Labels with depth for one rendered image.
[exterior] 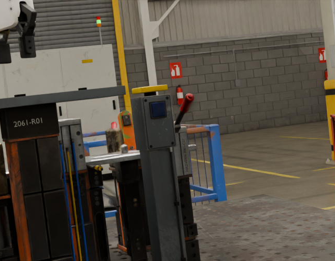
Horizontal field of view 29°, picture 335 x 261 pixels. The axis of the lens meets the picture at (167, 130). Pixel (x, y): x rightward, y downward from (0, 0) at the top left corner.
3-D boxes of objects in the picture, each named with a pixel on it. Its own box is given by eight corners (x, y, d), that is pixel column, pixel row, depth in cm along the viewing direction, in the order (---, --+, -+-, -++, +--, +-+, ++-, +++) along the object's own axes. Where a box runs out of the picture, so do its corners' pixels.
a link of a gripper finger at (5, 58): (8, 29, 131) (12, 62, 131) (0, 32, 133) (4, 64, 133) (-6, 30, 129) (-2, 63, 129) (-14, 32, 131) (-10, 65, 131)
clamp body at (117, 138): (142, 242, 200) (129, 125, 198) (161, 250, 186) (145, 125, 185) (110, 249, 196) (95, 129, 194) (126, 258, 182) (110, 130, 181)
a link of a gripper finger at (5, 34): (12, 12, 128) (16, 39, 129) (0, 18, 132) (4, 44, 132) (-1, 12, 127) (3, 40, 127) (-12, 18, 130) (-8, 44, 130)
